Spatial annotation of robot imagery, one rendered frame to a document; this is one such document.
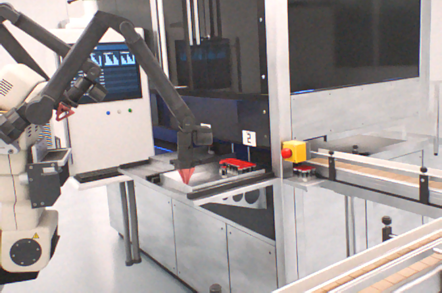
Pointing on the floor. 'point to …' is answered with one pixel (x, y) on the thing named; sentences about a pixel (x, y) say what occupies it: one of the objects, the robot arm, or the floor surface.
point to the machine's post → (280, 117)
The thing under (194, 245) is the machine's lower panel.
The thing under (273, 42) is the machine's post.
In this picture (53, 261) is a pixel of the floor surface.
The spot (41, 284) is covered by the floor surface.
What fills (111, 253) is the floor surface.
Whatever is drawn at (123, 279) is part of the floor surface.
